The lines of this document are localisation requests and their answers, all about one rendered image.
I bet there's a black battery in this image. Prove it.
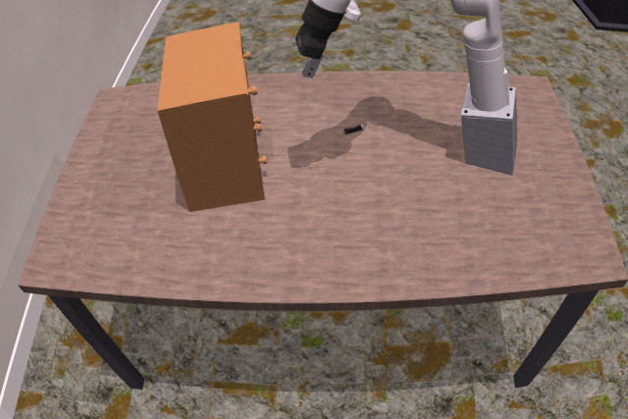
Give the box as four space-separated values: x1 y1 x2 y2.
344 125 363 134

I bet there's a small brown wooden chest of drawers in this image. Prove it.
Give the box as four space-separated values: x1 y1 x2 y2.
158 23 265 212

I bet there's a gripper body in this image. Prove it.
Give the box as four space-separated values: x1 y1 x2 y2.
295 0 361 59

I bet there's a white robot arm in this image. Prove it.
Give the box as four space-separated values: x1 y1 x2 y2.
450 0 509 112

